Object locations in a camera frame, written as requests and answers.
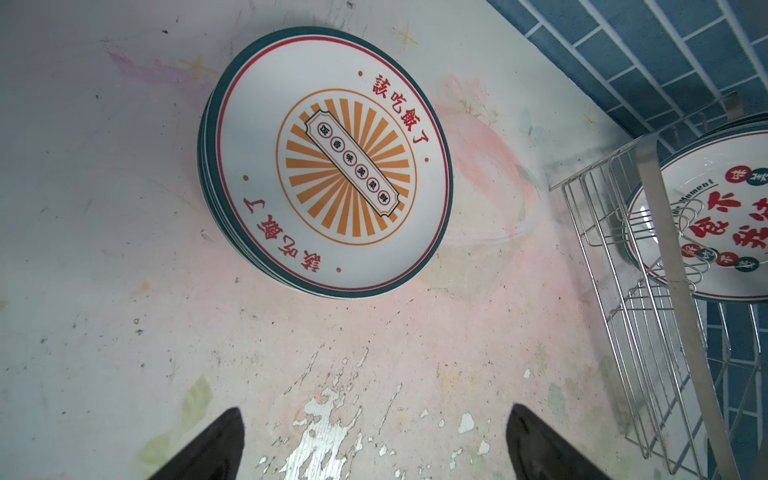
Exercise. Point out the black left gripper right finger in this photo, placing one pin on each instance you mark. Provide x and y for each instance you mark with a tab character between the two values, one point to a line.
539	452

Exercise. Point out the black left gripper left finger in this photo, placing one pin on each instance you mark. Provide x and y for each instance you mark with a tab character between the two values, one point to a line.
215	453

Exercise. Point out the metal wire dish rack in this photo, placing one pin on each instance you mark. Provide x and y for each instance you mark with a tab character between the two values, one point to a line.
693	372

